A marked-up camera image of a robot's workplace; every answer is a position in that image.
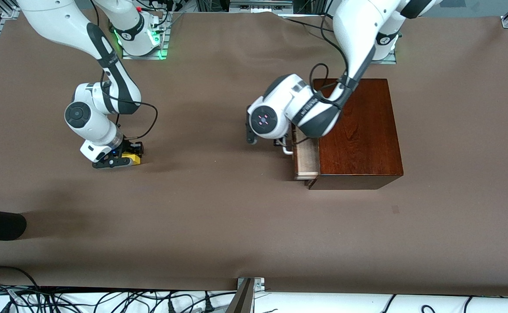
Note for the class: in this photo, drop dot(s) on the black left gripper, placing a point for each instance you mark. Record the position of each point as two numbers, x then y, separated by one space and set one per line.
278 141

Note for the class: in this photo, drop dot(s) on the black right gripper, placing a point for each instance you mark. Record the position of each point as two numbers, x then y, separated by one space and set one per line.
130 145

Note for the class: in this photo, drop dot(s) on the yellow block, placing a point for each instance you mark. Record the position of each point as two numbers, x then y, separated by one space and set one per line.
134 159

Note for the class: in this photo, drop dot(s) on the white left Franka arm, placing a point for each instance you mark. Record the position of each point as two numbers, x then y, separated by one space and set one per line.
306 108

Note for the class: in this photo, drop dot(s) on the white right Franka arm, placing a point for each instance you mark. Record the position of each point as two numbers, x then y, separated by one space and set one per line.
93 117

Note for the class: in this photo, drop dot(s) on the dark wooden drawer cabinet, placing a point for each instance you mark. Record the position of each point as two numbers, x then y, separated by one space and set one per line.
366 139

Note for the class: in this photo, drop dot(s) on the brown paper table cover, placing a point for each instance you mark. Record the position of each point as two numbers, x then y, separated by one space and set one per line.
193 217

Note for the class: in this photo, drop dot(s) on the aluminium equipment rack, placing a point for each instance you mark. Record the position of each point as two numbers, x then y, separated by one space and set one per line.
260 5

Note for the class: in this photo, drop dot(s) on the aluminium right arm base plate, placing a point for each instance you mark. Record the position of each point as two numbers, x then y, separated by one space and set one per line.
145 55

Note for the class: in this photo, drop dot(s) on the aluminium left arm base plate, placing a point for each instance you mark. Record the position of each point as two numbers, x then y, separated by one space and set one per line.
386 61

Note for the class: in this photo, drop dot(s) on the aluminium post bracket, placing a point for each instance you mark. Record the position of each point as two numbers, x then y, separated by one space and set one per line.
259 284

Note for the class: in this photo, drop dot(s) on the grey aluminium camera post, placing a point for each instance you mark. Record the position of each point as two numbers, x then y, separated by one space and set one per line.
243 300

